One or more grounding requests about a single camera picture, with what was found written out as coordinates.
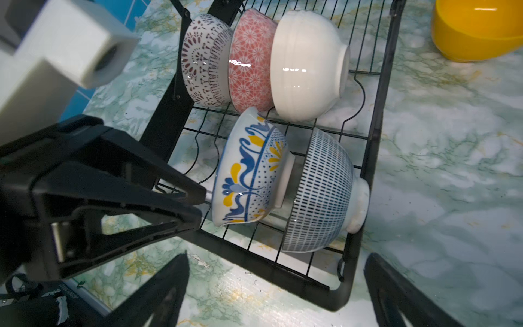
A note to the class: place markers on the white red lattice bowl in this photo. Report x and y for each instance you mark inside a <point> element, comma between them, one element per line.
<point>204,60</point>

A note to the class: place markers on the black floral pink bowl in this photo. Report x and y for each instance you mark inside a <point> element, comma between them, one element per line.
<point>249,62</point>

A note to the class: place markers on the dark blue patterned bowl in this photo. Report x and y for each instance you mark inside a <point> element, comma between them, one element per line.
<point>331,198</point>

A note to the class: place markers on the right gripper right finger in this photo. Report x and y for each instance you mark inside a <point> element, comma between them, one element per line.
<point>396,300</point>

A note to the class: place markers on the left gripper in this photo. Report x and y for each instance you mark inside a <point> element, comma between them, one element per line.
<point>63,213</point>

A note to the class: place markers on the plain white bowl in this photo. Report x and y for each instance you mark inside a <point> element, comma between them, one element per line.
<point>309,66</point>

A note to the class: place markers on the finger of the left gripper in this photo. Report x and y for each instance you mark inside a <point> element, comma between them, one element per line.
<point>126,157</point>

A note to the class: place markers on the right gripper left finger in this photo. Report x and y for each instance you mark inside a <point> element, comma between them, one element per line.
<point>158,302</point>

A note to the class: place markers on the blue yellow floral bowl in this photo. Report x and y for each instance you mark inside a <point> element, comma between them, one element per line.
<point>253,173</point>

